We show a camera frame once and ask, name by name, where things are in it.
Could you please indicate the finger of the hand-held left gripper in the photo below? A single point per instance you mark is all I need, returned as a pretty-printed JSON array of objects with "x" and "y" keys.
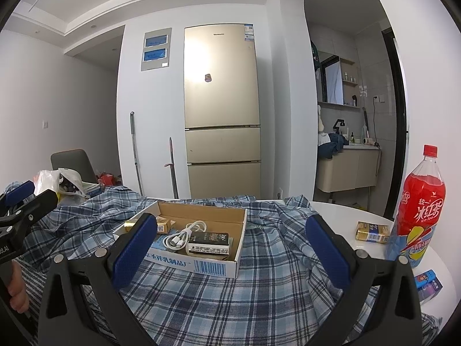
[
  {"x": 32, "y": 209},
  {"x": 19, "y": 193}
]

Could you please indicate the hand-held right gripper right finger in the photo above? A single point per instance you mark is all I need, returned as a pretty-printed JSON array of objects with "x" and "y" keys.
[{"x": 329, "y": 252}]

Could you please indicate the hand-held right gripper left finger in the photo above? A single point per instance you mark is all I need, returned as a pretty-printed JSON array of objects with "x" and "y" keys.
[{"x": 135, "y": 248}]

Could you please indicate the black tissue pack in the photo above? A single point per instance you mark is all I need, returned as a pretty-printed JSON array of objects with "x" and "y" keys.
[{"x": 209, "y": 239}]

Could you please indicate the white cardboard box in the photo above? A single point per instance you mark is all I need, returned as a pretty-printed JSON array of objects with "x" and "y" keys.
[{"x": 212, "y": 268}]

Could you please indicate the person's left hand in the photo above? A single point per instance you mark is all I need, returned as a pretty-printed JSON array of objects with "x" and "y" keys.
[{"x": 19, "y": 292}]

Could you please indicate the yellow cigarette pack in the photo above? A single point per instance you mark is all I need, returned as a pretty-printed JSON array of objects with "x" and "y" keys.
[{"x": 131, "y": 224}]

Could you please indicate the white plastic bag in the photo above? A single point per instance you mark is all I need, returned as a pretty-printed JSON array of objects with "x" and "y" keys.
[{"x": 50, "y": 180}]

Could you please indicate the beige pink cigarette pack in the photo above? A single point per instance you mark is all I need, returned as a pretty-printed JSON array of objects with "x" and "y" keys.
[{"x": 162, "y": 225}]

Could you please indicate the gold cigarette pack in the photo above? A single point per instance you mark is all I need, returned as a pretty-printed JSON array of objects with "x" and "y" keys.
[{"x": 372, "y": 232}]

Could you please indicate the grey chair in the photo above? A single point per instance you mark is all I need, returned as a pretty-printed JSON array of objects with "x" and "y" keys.
[{"x": 72, "y": 160}]

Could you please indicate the red object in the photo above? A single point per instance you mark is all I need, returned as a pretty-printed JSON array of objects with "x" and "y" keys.
[{"x": 108, "y": 179}]

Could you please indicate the beige bathroom cabinet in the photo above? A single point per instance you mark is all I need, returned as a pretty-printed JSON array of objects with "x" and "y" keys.
[{"x": 345, "y": 169}]

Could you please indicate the blue plaid cloth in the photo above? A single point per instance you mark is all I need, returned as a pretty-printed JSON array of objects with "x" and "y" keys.
[{"x": 252, "y": 302}]

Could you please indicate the small blue packet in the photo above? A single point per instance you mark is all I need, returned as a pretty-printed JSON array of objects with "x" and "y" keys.
[{"x": 428, "y": 286}]

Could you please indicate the dark blue clothes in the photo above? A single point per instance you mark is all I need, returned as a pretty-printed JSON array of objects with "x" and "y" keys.
[{"x": 333, "y": 146}]

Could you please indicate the red drink bottle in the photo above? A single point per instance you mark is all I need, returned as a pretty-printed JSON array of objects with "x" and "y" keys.
[{"x": 421, "y": 194}]

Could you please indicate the white hair dryer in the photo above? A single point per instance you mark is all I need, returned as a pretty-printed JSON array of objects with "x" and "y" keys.
[{"x": 368, "y": 141}]

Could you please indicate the wooden bathroom shelf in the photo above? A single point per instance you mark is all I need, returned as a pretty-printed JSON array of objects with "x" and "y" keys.
[{"x": 350, "y": 83}]

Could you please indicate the bathroom mirror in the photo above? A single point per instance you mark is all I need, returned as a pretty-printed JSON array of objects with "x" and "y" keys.
[{"x": 333, "y": 79}]

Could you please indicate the gold refrigerator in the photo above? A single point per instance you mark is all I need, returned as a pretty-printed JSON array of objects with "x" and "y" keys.
[{"x": 221, "y": 97}]

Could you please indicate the black door frame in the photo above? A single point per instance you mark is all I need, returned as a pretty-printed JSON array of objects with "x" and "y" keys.
[{"x": 396, "y": 115}]

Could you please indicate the white wall outlet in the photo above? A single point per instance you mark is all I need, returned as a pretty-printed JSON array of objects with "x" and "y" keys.
[{"x": 379, "y": 98}]

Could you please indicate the grey wall panel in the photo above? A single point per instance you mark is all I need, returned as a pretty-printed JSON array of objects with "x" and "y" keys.
[{"x": 155, "y": 48}]

